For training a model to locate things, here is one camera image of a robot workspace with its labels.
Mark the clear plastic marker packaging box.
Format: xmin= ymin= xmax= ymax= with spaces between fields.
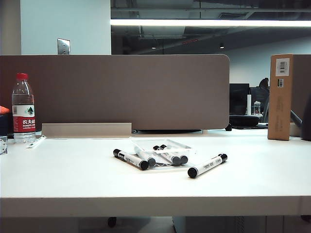
xmin=130 ymin=137 xmax=197 ymax=168

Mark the tall brown cardboard box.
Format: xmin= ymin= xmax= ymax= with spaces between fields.
xmin=267 ymin=53 xmax=294 ymax=141

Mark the small blue patterned box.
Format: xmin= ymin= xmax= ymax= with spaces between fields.
xmin=0 ymin=135 xmax=9 ymax=155

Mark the black partition foot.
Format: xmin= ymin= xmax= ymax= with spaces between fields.
xmin=135 ymin=129 xmax=203 ymax=134

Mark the brown desk partition panel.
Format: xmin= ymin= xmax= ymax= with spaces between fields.
xmin=0 ymin=53 xmax=230 ymax=131

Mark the black computer monitor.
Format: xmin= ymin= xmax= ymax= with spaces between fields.
xmin=229 ymin=83 xmax=250 ymax=115

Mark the black round flat object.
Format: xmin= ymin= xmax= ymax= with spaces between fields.
xmin=229 ymin=115 xmax=260 ymax=127

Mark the long ceiling light strip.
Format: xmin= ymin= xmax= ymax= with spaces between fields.
xmin=110 ymin=18 xmax=311 ymax=27

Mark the black office chair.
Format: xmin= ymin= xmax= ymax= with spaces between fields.
xmin=250 ymin=77 xmax=270 ymax=123

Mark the clear water bottle red label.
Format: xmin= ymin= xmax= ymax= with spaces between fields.
xmin=11 ymin=72 xmax=36 ymax=144

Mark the brown neighbouring partition panel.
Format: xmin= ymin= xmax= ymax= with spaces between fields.
xmin=290 ymin=53 xmax=311 ymax=124

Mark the dark blue object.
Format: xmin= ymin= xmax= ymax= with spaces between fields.
xmin=0 ymin=114 xmax=14 ymax=136

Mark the beige cable tray strip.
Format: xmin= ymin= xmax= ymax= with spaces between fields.
xmin=41 ymin=122 xmax=133 ymax=138

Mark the metal wall switch plate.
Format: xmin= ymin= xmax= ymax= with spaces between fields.
xmin=57 ymin=38 xmax=71 ymax=55

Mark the grey handle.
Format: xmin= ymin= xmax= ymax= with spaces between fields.
xmin=290 ymin=109 xmax=303 ymax=127

